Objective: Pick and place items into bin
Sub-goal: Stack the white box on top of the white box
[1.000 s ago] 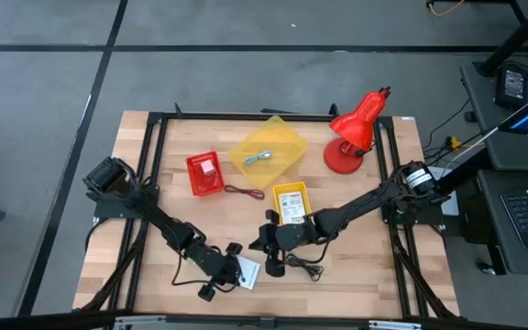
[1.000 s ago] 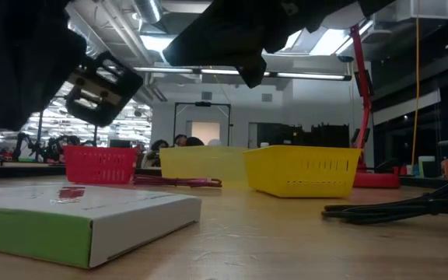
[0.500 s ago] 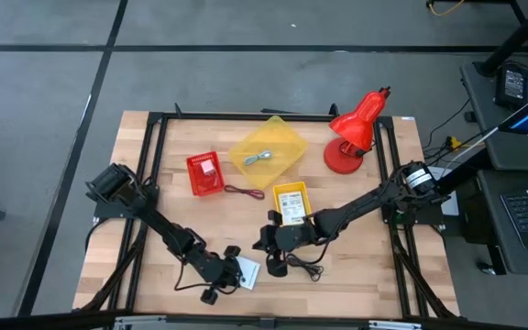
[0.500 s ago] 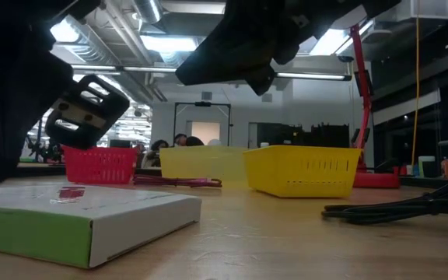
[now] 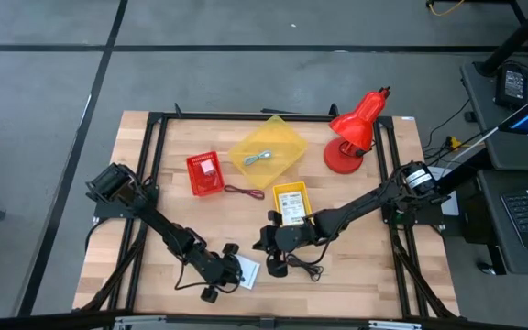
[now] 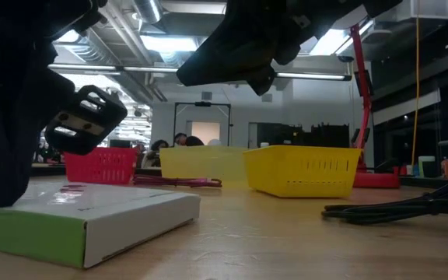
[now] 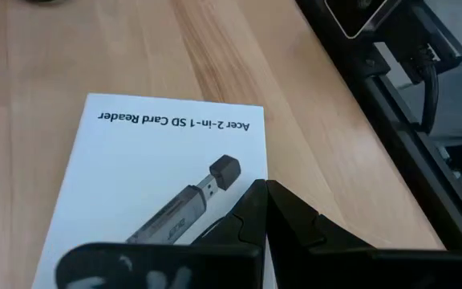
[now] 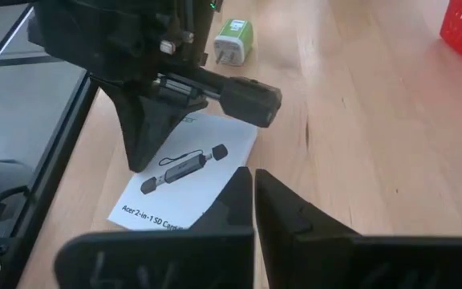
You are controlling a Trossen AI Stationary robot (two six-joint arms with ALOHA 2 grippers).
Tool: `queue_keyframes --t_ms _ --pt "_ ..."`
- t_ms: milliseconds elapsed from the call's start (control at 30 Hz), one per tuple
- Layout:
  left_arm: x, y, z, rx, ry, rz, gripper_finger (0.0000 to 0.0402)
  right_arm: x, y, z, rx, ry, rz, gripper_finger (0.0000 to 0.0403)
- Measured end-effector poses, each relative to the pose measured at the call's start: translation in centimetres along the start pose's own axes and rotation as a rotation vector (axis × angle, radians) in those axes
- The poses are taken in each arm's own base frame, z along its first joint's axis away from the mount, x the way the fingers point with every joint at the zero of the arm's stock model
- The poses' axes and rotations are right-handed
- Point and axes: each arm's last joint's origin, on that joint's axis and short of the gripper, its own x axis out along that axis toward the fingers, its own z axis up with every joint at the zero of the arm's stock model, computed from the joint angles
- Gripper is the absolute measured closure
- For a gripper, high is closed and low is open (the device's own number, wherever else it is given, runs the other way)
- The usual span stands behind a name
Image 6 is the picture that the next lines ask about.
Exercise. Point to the translucent yellow plastic bin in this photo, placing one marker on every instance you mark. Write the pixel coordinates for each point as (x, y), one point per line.
(200, 163)

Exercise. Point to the white round object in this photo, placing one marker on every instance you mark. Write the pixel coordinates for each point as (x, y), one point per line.
(214, 142)

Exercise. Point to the black background rig frame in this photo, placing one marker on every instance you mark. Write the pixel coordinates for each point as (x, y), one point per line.
(202, 103)

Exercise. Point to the red desk lamp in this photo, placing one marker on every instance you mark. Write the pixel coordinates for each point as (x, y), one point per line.
(379, 180)

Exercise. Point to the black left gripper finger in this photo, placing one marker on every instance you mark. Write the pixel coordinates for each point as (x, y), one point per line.
(6, 136)

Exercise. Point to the silver round air duct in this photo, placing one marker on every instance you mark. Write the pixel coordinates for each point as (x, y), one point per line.
(148, 9)

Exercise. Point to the long ceiling tube light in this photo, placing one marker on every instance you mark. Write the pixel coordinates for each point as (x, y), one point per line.
(309, 75)

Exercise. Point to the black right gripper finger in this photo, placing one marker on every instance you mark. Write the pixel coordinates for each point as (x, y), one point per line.
(228, 58)
(263, 81)

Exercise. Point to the small yellow plastic basket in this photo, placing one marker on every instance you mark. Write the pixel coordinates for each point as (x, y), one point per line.
(302, 171)

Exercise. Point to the white ceiling unit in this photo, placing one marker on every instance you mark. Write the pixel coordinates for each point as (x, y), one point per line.
(434, 8)

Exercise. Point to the red plastic basket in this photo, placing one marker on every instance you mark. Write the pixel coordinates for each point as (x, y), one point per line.
(103, 167)

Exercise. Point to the orange bottle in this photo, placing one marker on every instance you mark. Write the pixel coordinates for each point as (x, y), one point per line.
(446, 167)

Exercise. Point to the black equipment row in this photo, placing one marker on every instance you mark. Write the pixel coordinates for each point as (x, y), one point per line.
(325, 136)

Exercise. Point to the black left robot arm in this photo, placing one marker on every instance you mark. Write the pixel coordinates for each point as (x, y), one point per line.
(14, 23)

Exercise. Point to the green and white container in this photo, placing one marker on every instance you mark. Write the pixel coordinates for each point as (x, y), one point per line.
(426, 165)

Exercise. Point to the white cup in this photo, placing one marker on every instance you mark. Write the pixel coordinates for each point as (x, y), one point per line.
(264, 144)

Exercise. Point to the person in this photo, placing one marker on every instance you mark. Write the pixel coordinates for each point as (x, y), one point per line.
(159, 147)
(187, 140)

